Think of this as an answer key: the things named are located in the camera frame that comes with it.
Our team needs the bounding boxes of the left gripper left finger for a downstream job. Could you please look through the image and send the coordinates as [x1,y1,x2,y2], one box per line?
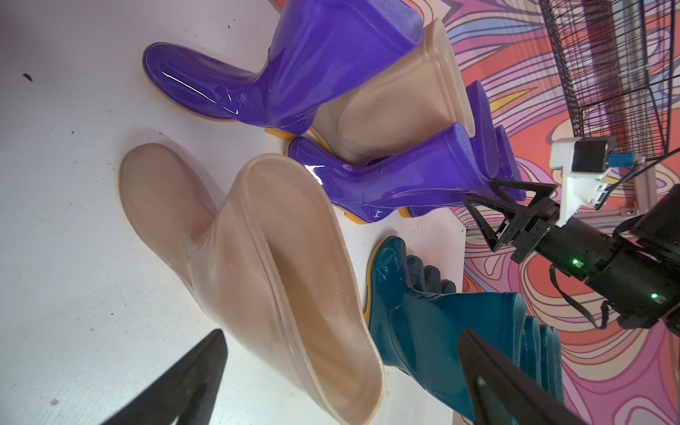
[105,329,228,424]

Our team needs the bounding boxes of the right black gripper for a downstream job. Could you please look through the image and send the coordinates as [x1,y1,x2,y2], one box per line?
[464,179,560,264]

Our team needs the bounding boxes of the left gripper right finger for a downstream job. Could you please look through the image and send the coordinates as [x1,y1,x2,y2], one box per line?
[457,329,583,424]

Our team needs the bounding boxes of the beige rain boot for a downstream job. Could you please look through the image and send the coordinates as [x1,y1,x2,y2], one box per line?
[119,143,384,424]
[312,19,476,166]

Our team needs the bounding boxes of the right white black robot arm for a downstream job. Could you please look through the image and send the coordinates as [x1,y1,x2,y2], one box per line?
[464,179,679,334]

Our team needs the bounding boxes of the back thin purple rain boot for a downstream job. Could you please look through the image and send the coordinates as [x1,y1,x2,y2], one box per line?
[466,81,499,179]

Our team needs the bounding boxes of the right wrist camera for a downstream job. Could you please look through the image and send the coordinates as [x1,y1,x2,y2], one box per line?
[549,136,636,227]

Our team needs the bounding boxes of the back black wire basket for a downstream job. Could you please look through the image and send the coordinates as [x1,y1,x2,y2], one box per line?
[538,0,676,159]

